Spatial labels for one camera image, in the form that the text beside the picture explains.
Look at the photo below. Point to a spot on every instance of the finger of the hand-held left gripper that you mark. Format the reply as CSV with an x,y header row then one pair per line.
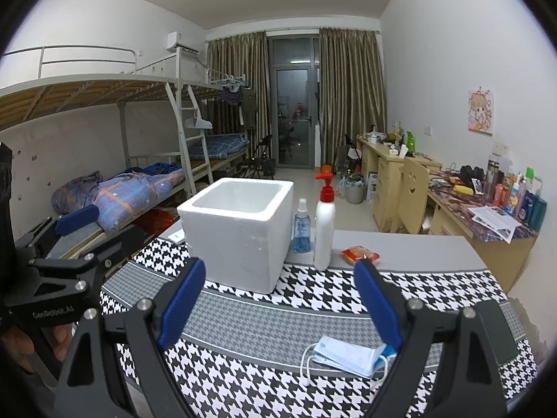
x,y
76,220
117,244

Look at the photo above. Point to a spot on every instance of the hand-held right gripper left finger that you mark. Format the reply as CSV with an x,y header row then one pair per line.
x,y
180,305

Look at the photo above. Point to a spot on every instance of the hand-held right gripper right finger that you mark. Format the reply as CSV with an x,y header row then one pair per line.
x,y
378,305

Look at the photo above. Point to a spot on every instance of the blue face mask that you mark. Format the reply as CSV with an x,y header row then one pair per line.
x,y
343,355

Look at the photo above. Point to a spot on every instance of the white foam box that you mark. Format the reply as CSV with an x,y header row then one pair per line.
x,y
235,248

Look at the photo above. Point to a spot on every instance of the person's left hand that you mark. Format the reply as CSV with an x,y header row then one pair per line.
x,y
15,350

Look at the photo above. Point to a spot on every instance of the red plastic bag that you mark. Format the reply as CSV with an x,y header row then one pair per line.
x,y
154,220

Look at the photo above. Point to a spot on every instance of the blue plaid quilt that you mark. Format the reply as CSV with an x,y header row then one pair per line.
x,y
130,196

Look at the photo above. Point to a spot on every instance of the orange packet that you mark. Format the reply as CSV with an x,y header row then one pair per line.
x,y
359,253

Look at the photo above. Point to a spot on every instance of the dark blue garment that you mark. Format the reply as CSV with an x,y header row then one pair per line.
x,y
156,167

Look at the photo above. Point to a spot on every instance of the white red pump bottle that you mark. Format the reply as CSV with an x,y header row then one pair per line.
x,y
324,235

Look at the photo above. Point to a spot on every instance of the blue spray bottle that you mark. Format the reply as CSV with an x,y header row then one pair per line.
x,y
301,235

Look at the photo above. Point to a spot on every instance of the wooden smiley face chair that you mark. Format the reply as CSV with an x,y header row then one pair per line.
x,y
411,200

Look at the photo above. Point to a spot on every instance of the white blue cardboard box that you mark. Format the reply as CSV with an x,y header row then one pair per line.
x,y
371,188

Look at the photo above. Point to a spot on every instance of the light wooden desk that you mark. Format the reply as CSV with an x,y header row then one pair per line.
x,y
385,183

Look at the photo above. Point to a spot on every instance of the clear plastic bags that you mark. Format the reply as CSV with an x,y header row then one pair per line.
x,y
341,187

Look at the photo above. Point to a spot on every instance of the white metal bed ladder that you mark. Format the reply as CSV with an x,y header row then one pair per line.
x,y
196,148

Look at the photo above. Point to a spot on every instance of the black white houndstooth mat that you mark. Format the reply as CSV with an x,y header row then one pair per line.
x,y
278,383

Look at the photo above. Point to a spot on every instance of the black smartphone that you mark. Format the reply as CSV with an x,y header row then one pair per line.
x,y
500,335

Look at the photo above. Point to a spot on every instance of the white metal bunk bed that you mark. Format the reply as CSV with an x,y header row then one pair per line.
x,y
226,85
87,91

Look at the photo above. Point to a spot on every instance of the desk with patterned cover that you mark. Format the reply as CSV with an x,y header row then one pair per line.
x,y
500,261

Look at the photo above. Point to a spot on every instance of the white printed paper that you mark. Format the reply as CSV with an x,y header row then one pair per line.
x,y
494,222

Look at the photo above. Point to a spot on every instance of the yellow tube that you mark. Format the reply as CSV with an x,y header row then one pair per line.
x,y
463,190

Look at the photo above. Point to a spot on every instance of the blue checked bedding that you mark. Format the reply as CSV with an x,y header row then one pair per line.
x,y
222,146

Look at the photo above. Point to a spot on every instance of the black folding chair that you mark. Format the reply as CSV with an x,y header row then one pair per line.
x,y
353,152
261,159

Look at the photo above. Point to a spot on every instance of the white card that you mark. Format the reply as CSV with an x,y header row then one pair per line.
x,y
403,151

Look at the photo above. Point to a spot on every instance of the black headphones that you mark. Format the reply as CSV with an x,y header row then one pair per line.
x,y
470,173

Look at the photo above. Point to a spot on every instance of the green bottle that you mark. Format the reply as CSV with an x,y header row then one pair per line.
x,y
410,140

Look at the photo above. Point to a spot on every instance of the dark thermos bottle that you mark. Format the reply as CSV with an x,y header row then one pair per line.
x,y
493,178

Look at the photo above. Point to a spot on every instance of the cluster of toiletry bottles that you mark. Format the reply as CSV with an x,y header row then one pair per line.
x,y
526,204

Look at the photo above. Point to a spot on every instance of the hanging blue clothes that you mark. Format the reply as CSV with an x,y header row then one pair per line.
x,y
230,95

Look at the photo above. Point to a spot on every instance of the hanging dark green garment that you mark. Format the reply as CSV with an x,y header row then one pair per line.
x,y
249,111

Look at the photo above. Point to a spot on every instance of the white air conditioner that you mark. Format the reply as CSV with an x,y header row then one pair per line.
x,y
180,42

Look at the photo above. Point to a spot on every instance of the glass balcony door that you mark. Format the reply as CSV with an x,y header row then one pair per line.
x,y
296,109

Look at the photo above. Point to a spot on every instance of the brown curtain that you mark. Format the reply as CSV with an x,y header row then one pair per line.
x,y
237,65
352,91

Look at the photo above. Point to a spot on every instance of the white wall socket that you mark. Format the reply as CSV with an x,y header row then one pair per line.
x,y
501,148

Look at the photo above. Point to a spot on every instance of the wall poster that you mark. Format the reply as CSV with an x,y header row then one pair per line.
x,y
481,111

